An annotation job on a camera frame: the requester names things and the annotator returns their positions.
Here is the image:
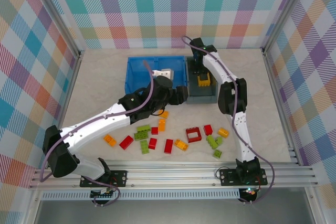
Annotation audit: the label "aluminium mounting rail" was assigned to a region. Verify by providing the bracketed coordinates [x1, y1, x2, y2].
[28, 159, 320, 189]

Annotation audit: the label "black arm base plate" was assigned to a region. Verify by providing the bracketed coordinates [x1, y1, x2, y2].
[219, 168, 268, 187]
[80, 170, 128, 188]

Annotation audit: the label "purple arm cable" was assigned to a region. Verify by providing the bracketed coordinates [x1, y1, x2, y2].
[39, 60, 156, 208]
[181, 36, 276, 205]

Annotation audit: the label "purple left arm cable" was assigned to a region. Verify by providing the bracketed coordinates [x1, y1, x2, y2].
[39, 60, 156, 208]

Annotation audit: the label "aluminium side rail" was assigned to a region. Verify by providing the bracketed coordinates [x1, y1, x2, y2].
[261, 49, 302, 166]
[59, 50, 85, 130]

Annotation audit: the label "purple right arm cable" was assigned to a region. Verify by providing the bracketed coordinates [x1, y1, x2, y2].
[181, 36, 276, 205]

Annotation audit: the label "yellow lego window frame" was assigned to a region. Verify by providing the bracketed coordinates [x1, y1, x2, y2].
[197, 73, 212, 88]

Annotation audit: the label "aluminium frame post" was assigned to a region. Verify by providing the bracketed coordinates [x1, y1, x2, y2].
[28, 0, 86, 58]
[261, 0, 317, 53]

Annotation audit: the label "slotted grey cable duct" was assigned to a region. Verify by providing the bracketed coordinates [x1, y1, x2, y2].
[40, 191, 241, 201]

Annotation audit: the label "grey plastic bin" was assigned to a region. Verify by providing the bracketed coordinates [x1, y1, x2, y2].
[185, 55, 218, 104]

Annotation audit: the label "long red lego brick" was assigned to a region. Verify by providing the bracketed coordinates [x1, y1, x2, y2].
[164, 138, 174, 154]
[119, 135, 135, 151]

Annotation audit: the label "blue two-compartment plastic bin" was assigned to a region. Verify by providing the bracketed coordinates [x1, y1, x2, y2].
[123, 56, 188, 96]

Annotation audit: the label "grey metal panel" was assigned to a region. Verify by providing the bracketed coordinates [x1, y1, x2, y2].
[34, 199, 316, 224]

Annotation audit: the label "red lego window frame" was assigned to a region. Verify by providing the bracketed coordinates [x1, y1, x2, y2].
[185, 127, 202, 144]

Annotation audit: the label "small controller board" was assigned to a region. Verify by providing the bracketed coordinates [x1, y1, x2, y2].
[241, 187, 257, 197]
[90, 188, 116, 200]

